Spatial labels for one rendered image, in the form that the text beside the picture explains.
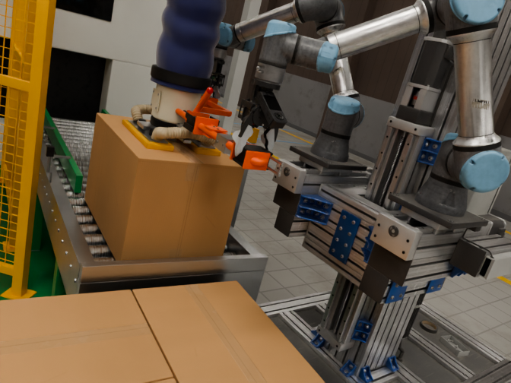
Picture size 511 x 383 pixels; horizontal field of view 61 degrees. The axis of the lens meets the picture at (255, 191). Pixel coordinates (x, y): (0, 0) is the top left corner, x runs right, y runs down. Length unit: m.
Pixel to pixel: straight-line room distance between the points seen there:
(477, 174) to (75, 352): 1.11
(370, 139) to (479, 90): 7.18
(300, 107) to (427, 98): 8.20
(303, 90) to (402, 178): 8.22
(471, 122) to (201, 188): 0.87
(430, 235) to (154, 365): 0.84
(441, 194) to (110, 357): 1.02
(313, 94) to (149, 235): 8.17
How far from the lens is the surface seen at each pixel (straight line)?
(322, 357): 2.00
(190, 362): 1.25
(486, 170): 1.26
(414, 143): 1.59
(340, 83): 1.83
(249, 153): 1.15
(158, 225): 1.54
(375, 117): 8.38
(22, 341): 1.28
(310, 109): 9.51
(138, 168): 1.44
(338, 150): 1.68
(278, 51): 1.16
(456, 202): 1.41
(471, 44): 1.23
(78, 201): 2.10
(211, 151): 1.64
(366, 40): 1.30
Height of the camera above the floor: 1.34
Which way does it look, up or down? 17 degrees down
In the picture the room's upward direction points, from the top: 15 degrees clockwise
